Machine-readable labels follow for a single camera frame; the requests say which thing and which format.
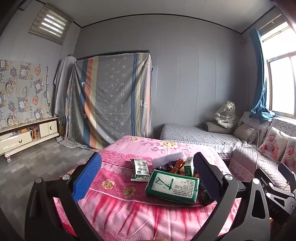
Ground pink floral blanket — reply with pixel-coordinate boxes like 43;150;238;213
52;136;241;241

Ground grey quilted sofa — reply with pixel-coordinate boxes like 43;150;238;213
159;111;296;193

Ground small cardboard box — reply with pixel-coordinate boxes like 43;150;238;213
184;157;195;178

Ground grey bolster pillow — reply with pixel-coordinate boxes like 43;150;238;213
203;120;234;135

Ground window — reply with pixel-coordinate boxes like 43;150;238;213
259;14;296;120

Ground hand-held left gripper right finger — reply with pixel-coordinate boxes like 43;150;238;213
193;152;271;241

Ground baby print pillow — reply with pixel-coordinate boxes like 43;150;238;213
257;126;290;163
280;137;296;173

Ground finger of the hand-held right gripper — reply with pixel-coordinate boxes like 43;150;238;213
278;163;296;183
254;169;291;193

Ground orange black snack wrapper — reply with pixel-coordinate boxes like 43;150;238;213
156;159;185;174

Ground plain grey draped cloth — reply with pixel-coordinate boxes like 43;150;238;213
54;54;77;139

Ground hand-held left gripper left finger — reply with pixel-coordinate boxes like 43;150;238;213
24;152;103;241

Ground striped grey cloth covered wardrobe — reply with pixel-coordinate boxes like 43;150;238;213
57;52;154;151

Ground grey window blind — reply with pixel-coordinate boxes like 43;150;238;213
29;5;73;45

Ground green tissue pack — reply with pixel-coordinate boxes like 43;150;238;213
145;170;200;204

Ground white green drink carton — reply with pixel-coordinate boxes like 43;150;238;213
130;159;150;181

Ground white foam net sleeve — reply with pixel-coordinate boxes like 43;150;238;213
151;152;185;167

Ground cream low cabinet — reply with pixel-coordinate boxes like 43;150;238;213
0;116;60;160

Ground beige cushion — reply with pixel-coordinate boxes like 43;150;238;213
233;124;258;144

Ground dark patterned wrapper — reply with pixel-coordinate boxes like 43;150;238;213
198;185;216;207

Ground blue curtain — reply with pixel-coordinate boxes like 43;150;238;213
249;28;277;122

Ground cartoon printed wall cloth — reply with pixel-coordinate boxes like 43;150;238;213
0;59;50;129

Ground plastic wrapped tiger plush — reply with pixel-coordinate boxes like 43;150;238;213
214;100;237;129

